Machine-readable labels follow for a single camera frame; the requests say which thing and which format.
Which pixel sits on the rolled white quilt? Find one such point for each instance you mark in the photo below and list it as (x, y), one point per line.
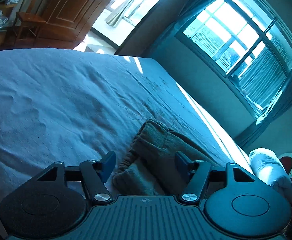
(268, 168)

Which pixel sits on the balcony window with curtain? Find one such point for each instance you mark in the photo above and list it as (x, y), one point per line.
(132, 11)

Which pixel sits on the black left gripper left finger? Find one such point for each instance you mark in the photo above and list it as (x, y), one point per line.
(95, 174)

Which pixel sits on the brown wooden door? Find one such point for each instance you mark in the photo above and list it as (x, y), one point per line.
(68, 22)

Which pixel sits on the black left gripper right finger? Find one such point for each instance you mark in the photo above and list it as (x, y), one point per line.
(195, 174)

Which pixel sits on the floral white bed sheet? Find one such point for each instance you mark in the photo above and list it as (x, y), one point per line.
(70, 106)

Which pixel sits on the wooden chair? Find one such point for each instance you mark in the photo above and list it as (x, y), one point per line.
(28, 17)

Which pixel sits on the grey-green pants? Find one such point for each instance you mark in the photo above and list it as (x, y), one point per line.
(149, 166)

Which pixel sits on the large bedroom window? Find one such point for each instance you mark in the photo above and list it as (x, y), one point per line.
(247, 44)

